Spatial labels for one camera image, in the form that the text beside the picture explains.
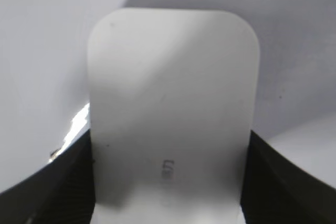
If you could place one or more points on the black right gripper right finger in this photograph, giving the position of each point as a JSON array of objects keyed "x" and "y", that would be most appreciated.
[{"x": 277, "y": 191}]

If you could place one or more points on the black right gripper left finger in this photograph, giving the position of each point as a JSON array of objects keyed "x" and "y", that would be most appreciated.
[{"x": 61, "y": 192}]

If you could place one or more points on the white whiteboard eraser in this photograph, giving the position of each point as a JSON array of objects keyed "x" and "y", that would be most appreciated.
[{"x": 172, "y": 95}]

